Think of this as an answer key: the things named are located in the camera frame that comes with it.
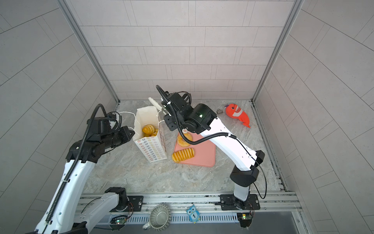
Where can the ring shaped bread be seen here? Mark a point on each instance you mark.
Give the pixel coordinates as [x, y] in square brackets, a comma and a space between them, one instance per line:
[181, 142]

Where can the red plush fish toy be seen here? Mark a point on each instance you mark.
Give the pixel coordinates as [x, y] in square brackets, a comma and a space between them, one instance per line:
[235, 112]

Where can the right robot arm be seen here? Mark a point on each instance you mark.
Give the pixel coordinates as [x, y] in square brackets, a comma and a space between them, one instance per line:
[199, 124]

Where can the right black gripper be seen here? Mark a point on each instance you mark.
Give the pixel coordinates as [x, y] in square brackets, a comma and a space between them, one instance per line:
[169, 117]

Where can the right circuit board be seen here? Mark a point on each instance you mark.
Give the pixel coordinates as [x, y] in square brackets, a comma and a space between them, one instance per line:
[245, 219]

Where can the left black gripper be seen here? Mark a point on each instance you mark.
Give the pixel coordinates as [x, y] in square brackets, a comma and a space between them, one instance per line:
[123, 130]

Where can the dark orange oval bread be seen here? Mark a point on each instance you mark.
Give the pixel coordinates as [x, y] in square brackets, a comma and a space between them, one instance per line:
[154, 133]

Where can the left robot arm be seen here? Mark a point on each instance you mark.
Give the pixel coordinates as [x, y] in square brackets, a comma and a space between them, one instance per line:
[103, 134]

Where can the pink plastic tray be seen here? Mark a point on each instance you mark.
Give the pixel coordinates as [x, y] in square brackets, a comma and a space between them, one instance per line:
[205, 154]

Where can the metal fluted cup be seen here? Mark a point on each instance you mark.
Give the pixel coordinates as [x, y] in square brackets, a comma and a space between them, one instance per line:
[159, 219]

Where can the ridged yellow bread loaf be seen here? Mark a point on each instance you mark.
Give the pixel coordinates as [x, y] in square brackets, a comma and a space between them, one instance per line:
[183, 155]

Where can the blue owl figurine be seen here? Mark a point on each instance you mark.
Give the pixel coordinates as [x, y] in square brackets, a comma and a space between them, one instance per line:
[193, 214]

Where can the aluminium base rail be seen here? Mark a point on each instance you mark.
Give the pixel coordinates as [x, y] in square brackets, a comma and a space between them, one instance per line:
[181, 201]

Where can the left green circuit board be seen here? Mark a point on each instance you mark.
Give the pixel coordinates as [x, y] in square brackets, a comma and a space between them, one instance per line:
[118, 222]

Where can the round striped bun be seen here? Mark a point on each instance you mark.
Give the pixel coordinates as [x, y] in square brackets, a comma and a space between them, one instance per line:
[148, 130]

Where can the white printed paper bag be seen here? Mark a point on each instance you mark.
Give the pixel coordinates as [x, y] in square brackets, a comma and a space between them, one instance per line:
[153, 148]

